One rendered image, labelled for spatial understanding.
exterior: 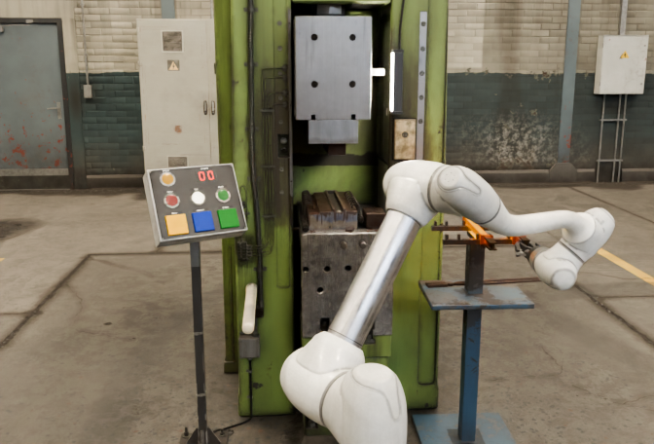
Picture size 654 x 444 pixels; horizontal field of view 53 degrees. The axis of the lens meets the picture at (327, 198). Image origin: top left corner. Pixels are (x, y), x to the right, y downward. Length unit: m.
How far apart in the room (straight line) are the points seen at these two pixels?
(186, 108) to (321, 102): 5.42
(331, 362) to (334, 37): 1.37
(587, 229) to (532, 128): 7.11
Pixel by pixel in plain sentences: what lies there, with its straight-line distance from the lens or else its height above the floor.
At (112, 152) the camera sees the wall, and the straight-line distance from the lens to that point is 8.83.
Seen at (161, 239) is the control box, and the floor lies 0.97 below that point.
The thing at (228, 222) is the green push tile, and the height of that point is 1.00.
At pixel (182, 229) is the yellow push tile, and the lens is 2.44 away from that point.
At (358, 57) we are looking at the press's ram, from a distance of 2.61.
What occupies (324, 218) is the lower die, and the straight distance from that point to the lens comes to 2.67.
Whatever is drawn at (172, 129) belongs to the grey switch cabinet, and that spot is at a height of 0.83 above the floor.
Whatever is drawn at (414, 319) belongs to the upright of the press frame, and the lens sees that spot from 3.02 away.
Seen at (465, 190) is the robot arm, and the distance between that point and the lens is 1.69.
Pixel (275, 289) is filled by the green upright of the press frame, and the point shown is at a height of 0.61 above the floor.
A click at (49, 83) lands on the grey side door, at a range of 8.98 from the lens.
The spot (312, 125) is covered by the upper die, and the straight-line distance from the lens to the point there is 2.61.
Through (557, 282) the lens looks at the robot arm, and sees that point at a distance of 2.13.
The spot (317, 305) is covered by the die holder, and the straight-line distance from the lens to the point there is 2.72.
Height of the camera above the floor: 1.58
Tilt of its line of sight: 12 degrees down
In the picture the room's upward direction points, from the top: straight up
